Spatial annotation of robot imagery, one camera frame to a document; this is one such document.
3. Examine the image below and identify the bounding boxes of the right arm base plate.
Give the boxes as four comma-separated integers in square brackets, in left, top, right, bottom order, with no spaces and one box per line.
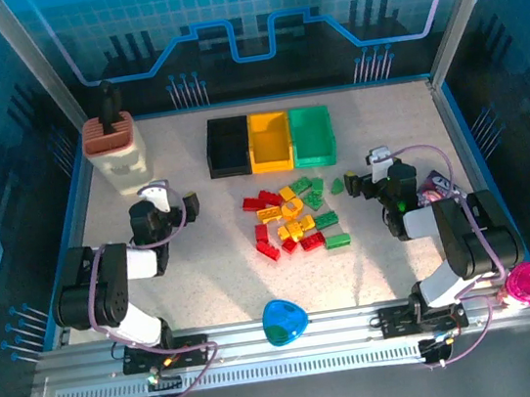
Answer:
[376,295,469,340]

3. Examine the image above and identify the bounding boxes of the slotted aluminium strip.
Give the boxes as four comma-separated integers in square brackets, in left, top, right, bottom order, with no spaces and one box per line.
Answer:
[53,339,429,397]

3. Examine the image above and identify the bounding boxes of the blue triangular dome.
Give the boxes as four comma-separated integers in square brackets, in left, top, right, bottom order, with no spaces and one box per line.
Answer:
[258,294,313,350]

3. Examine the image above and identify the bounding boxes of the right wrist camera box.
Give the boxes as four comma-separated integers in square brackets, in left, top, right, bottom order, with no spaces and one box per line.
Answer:
[364,144,397,183]

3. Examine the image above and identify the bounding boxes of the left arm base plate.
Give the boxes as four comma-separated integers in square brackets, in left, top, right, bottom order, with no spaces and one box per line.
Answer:
[119,332,213,376]

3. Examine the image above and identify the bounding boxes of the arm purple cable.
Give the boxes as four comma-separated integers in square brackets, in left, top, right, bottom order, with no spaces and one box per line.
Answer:
[71,177,228,397]
[385,135,520,374]

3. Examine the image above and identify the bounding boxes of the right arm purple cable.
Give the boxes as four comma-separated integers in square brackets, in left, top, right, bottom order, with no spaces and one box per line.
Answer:
[385,135,520,374]

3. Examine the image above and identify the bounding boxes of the green plastic bin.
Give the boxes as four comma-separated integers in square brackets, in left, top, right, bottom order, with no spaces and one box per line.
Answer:
[286,103,340,172]

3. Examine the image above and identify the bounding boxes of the aluminium frame post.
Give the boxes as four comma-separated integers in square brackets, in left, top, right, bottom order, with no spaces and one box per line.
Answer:
[417,0,515,87]
[0,0,94,148]

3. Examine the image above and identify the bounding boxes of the red two-by-four lego brick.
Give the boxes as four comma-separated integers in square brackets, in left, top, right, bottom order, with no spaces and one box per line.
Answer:
[298,231,328,252]

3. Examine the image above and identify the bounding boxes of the black knife handle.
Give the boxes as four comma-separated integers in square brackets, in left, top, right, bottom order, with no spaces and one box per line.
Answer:
[97,78,127,136]

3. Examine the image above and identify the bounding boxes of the long red lego brick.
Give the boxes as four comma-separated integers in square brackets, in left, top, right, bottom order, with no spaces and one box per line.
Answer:
[241,194,267,213]

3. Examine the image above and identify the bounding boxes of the blue table border frame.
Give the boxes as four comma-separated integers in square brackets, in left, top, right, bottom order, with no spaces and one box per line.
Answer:
[13,61,530,352]

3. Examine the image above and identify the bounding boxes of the yellow plastic bin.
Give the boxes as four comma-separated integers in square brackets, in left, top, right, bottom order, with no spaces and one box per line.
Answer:
[243,109,297,177]

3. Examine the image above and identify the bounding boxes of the purple snack packet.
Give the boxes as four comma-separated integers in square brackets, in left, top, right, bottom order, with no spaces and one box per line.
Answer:
[413,165,469,210]

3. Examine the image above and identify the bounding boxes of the black plastic bin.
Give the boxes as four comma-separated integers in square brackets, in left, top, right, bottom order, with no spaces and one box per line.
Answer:
[201,114,256,182]

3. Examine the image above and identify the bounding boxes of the yellow arched lego brick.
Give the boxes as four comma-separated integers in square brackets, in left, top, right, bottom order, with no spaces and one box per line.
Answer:
[286,220,305,243]

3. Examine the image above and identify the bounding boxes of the green two-by-four lego brick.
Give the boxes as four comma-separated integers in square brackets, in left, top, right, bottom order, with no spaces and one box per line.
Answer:
[314,210,340,231]
[300,189,327,213]
[324,232,353,251]
[289,176,314,196]

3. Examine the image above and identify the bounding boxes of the round yellow lego marked 120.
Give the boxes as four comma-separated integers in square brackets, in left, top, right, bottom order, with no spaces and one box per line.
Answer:
[279,197,306,222]

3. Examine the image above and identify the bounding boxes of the cream knife block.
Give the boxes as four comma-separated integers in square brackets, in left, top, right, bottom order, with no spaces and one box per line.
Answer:
[78,107,159,202]

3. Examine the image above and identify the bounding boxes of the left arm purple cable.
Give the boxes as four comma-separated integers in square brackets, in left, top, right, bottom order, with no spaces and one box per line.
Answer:
[71,177,228,397]

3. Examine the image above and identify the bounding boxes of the aluminium frame rail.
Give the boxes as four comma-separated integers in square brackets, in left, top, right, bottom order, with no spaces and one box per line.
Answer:
[31,280,530,389]

